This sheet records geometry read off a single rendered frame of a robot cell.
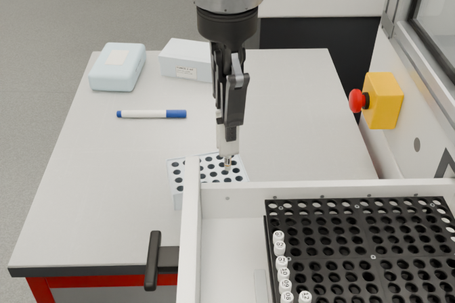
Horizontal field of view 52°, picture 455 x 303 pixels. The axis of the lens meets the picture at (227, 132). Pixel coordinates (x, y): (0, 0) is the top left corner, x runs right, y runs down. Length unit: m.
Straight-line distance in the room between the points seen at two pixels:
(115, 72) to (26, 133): 1.31
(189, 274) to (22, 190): 1.57
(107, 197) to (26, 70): 2.02
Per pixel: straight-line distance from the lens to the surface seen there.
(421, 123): 0.74
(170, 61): 1.05
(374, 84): 0.80
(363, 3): 1.27
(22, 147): 2.22
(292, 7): 1.23
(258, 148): 0.87
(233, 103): 0.60
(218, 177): 0.76
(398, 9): 0.83
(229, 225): 0.64
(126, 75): 1.01
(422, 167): 0.74
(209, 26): 0.57
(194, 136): 0.89
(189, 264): 0.49
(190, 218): 0.53
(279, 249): 0.52
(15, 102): 2.52
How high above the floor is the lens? 1.33
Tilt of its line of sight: 39 degrees down
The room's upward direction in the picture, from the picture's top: straight up
